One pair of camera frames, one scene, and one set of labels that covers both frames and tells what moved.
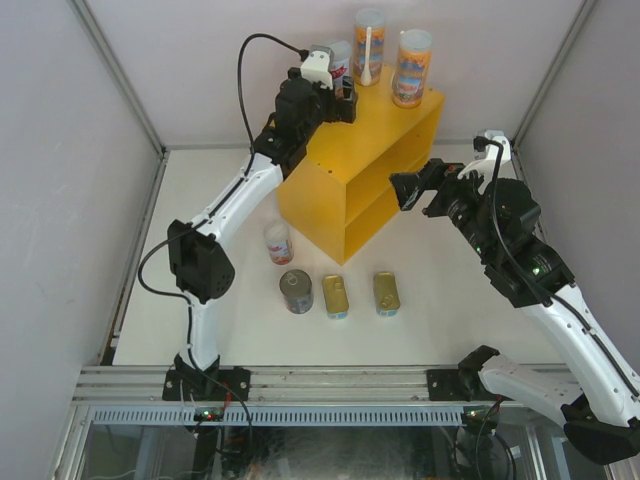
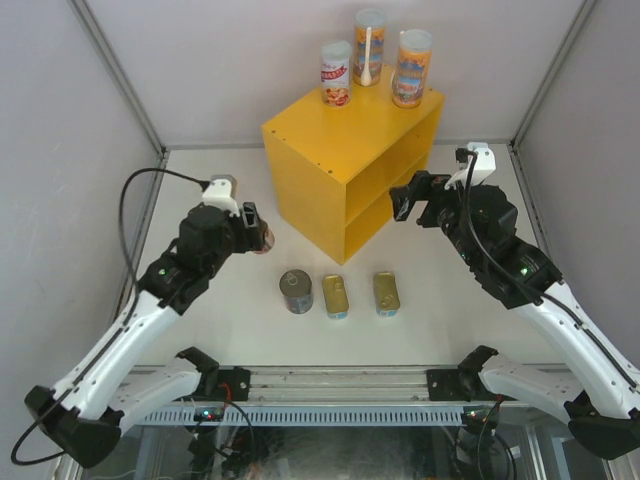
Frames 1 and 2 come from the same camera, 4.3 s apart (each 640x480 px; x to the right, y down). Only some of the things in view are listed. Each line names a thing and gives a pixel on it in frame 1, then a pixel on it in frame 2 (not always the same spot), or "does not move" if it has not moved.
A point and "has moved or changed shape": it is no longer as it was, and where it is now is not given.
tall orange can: [411, 67] does not move
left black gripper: [339, 111] → [250, 238]
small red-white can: [279, 243] has moved or changed shape
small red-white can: [341, 56] does not move
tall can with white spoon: [369, 30] does not move
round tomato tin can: [297, 289] does not move
